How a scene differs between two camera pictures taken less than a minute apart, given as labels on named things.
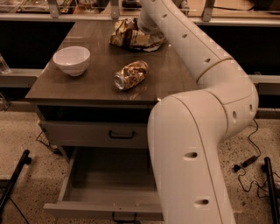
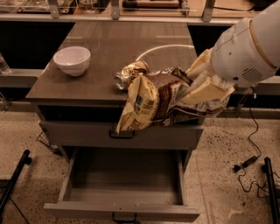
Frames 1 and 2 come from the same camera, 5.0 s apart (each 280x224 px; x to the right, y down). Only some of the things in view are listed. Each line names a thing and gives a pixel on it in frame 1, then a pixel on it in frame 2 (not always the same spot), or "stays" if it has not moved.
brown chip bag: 126,32 -> 154,95
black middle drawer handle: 124,220 stays
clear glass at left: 4,68 stays
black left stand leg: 24,160 stays
